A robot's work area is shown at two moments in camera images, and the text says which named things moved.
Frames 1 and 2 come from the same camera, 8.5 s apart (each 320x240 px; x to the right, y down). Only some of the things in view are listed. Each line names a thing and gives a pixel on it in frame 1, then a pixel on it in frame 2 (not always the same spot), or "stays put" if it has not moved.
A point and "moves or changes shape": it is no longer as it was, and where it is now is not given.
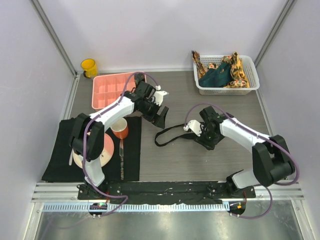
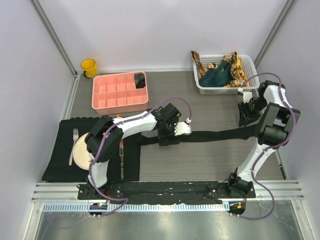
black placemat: [123, 165] stays put
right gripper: [209, 145] to [245, 117]
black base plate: [166, 192] stays put
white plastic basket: [250, 68] stays put
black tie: [192, 136] moves or changes shape
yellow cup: [90, 67] stays put
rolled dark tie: [138, 78] stays put
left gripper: [158, 120] to [164, 140]
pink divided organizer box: [107, 89] stays put
